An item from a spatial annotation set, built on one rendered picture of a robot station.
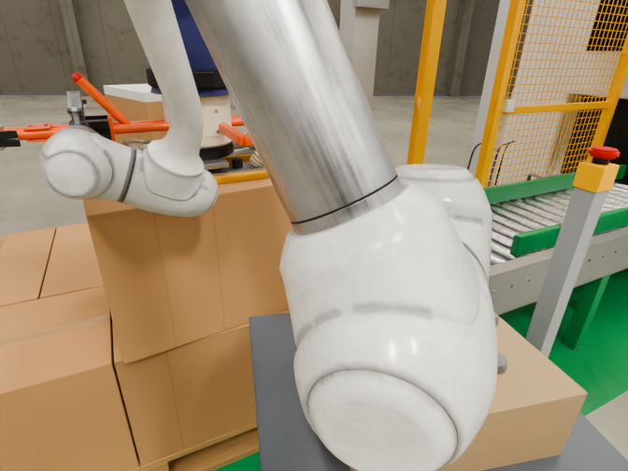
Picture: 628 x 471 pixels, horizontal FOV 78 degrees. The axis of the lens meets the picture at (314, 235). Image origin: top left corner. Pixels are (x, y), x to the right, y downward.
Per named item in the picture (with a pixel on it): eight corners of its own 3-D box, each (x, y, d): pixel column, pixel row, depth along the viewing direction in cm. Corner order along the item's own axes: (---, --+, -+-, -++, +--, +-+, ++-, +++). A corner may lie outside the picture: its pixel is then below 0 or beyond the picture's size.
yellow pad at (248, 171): (266, 167, 113) (265, 150, 111) (279, 177, 105) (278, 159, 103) (140, 181, 99) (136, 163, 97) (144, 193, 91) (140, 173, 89)
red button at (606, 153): (593, 159, 108) (598, 144, 106) (620, 164, 102) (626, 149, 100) (578, 161, 105) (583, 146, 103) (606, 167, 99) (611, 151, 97)
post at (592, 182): (509, 413, 150) (593, 159, 108) (524, 427, 145) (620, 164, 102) (496, 420, 147) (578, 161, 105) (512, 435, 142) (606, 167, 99)
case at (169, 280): (272, 246, 155) (269, 146, 138) (327, 295, 124) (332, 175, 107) (106, 288, 126) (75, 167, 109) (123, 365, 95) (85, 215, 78)
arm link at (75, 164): (38, 173, 69) (118, 192, 77) (24, 200, 57) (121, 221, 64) (52, 114, 67) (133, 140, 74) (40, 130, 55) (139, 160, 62)
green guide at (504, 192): (606, 174, 260) (610, 161, 256) (622, 178, 252) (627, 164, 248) (418, 207, 195) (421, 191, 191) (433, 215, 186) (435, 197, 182)
